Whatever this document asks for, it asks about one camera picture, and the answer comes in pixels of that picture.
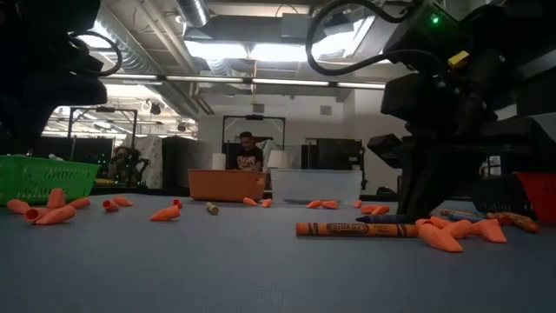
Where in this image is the blue crayon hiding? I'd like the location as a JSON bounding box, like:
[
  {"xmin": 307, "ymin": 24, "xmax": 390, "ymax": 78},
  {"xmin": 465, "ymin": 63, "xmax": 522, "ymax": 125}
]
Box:
[
  {"xmin": 355, "ymin": 214, "xmax": 414, "ymax": 224},
  {"xmin": 449, "ymin": 213, "xmax": 484, "ymax": 223}
]

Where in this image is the black mesh basket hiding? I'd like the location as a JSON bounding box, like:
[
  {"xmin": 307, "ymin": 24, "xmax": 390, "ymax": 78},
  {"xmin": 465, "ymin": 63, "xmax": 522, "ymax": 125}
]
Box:
[{"xmin": 473, "ymin": 173, "xmax": 529, "ymax": 216}]

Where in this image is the black equipment cabinet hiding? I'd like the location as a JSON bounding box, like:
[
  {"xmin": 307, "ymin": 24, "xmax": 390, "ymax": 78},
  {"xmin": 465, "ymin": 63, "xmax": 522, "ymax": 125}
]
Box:
[{"xmin": 303, "ymin": 137, "xmax": 364, "ymax": 171}]

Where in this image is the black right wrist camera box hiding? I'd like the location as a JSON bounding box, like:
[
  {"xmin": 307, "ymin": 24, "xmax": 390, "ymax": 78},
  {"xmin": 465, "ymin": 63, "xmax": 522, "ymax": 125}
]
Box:
[{"xmin": 381, "ymin": 72, "xmax": 435, "ymax": 123}]

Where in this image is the red mesh basket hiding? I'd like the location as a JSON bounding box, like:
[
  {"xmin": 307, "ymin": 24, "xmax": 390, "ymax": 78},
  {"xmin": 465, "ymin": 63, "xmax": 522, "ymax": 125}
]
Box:
[{"xmin": 515, "ymin": 171, "xmax": 556, "ymax": 225}]

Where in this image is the silver air duct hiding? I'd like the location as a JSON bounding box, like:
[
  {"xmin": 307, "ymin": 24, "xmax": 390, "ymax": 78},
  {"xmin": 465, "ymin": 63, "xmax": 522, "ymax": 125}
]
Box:
[{"xmin": 175, "ymin": 0, "xmax": 209, "ymax": 30}]

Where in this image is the black robot rig frame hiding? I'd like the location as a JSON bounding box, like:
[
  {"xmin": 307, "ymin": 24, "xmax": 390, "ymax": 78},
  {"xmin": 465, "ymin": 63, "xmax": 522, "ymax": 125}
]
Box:
[
  {"xmin": 222, "ymin": 115, "xmax": 287, "ymax": 170},
  {"xmin": 69, "ymin": 106, "xmax": 139, "ymax": 186}
]

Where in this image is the clear plastic bin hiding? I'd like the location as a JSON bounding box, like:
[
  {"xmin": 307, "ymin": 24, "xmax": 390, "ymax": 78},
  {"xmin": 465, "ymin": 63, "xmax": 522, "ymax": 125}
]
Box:
[{"xmin": 268, "ymin": 168, "xmax": 363, "ymax": 204}]

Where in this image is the white lampshade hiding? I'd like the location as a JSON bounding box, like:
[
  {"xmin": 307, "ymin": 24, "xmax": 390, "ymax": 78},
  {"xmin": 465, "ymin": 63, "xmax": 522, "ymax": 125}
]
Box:
[{"xmin": 267, "ymin": 150, "xmax": 290, "ymax": 170}]

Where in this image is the orange plastic bin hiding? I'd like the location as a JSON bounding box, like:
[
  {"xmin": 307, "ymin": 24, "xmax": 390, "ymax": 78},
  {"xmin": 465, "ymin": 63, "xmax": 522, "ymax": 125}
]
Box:
[{"xmin": 188, "ymin": 169, "xmax": 268, "ymax": 203}]

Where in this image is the green mesh basket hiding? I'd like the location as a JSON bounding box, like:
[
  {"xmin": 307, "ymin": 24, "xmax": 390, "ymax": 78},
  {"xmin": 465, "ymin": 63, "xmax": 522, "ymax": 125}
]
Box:
[{"xmin": 0, "ymin": 155, "xmax": 102, "ymax": 206}]

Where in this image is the white printed cloth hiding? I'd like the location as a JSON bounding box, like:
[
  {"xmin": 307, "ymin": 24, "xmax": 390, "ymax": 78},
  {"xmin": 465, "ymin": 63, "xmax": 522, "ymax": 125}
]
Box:
[{"xmin": 134, "ymin": 134, "xmax": 164, "ymax": 189}]

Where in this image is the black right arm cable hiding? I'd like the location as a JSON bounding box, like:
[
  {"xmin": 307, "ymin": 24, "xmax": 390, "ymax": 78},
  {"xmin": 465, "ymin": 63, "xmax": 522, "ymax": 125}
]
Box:
[{"xmin": 305, "ymin": 0, "xmax": 435, "ymax": 77}]

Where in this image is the person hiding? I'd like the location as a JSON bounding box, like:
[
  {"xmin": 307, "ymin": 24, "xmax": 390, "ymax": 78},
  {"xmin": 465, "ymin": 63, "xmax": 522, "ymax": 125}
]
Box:
[
  {"xmin": 106, "ymin": 146, "xmax": 151, "ymax": 186},
  {"xmin": 236, "ymin": 131, "xmax": 265, "ymax": 171}
]

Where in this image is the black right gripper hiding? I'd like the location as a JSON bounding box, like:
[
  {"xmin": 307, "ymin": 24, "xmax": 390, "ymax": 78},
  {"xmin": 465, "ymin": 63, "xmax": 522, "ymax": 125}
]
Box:
[{"xmin": 367, "ymin": 117, "xmax": 556, "ymax": 218}]

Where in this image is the long ceiling light bar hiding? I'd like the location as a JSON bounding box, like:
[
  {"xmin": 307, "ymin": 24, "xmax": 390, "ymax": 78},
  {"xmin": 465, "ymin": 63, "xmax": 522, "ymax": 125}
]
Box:
[{"xmin": 108, "ymin": 74, "xmax": 387, "ymax": 90}]

